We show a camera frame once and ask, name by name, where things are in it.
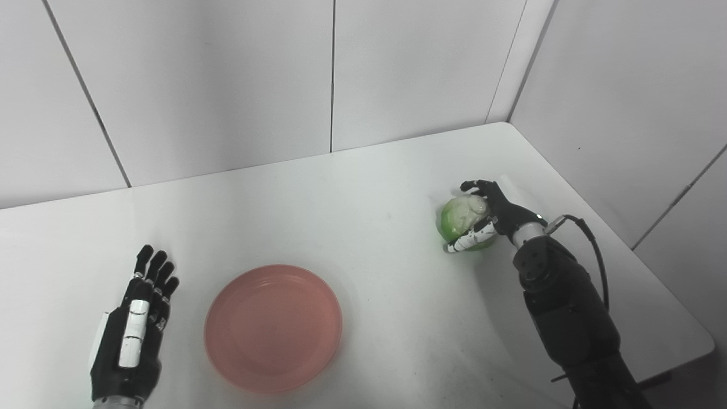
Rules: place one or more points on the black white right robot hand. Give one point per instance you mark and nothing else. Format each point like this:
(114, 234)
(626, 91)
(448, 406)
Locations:
(505, 213)

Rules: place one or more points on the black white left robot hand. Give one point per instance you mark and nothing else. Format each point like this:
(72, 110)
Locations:
(128, 341)

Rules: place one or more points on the green white cabbage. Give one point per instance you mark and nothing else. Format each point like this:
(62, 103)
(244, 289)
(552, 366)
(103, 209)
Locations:
(460, 218)

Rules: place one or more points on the pink round plate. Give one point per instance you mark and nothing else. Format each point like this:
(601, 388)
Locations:
(273, 328)

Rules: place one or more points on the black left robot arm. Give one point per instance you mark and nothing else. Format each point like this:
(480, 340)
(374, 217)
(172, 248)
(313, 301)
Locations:
(116, 403)

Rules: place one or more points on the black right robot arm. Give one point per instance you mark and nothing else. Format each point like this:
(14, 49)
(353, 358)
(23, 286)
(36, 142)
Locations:
(568, 312)

